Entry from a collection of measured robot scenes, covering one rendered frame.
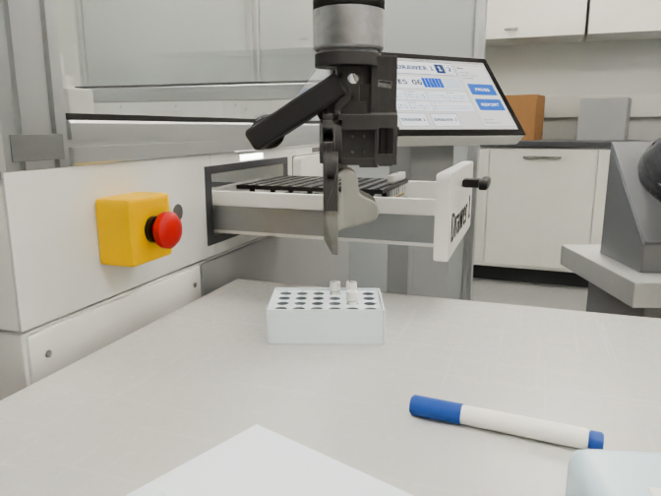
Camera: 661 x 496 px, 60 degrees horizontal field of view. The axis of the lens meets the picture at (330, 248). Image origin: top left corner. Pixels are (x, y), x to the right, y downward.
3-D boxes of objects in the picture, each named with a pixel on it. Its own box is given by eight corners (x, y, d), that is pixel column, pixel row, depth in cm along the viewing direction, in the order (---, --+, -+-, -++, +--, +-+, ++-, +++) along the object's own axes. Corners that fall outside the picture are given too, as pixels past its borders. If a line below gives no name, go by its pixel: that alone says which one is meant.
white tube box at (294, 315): (379, 318, 68) (379, 287, 67) (384, 344, 60) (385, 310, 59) (274, 318, 68) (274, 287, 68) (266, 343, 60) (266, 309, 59)
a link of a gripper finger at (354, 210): (379, 257, 60) (380, 168, 60) (323, 256, 61) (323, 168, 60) (377, 254, 64) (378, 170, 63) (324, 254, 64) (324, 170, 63)
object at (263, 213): (458, 217, 97) (460, 181, 95) (435, 247, 73) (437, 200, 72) (246, 207, 109) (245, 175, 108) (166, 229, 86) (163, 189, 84)
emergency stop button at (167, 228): (187, 245, 63) (185, 209, 63) (165, 252, 60) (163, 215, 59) (163, 243, 64) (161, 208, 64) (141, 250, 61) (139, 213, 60)
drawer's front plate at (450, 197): (470, 225, 98) (473, 160, 96) (447, 263, 71) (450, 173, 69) (459, 225, 98) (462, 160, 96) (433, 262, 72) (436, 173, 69)
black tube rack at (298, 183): (407, 217, 95) (408, 178, 94) (381, 235, 79) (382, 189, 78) (284, 211, 102) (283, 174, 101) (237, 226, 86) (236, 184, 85)
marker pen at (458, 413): (601, 447, 41) (604, 426, 40) (602, 459, 39) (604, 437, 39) (413, 408, 46) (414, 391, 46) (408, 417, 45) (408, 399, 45)
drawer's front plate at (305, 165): (346, 197, 137) (346, 151, 135) (301, 215, 110) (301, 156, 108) (339, 197, 138) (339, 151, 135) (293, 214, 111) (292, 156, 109)
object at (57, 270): (350, 200, 146) (351, 143, 143) (22, 333, 52) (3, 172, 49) (56, 187, 177) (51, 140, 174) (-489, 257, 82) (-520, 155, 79)
